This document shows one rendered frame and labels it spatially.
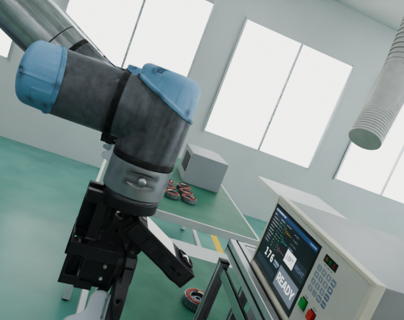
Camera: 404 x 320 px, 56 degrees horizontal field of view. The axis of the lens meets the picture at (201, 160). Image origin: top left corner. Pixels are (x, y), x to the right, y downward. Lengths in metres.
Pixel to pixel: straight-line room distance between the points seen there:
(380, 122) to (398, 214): 5.15
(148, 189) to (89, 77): 0.14
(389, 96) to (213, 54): 3.61
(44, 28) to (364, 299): 0.62
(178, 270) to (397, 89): 1.77
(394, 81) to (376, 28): 4.19
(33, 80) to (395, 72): 1.91
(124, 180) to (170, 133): 0.07
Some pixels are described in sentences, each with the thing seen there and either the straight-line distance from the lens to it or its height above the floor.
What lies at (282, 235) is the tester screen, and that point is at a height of 1.25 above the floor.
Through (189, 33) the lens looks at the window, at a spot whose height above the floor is 2.14.
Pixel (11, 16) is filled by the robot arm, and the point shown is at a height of 1.50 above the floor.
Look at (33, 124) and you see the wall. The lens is 5.56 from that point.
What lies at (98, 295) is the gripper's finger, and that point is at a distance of 0.49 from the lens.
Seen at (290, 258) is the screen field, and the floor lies 1.22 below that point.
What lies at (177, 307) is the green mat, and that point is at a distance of 1.48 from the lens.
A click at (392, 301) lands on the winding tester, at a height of 1.30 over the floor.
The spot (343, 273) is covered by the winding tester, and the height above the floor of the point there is 1.29.
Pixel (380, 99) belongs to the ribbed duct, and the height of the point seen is 1.77.
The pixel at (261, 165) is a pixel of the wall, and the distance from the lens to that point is 5.77.
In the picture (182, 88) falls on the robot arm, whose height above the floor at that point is 1.49.
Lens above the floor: 1.50
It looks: 10 degrees down
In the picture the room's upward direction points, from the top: 21 degrees clockwise
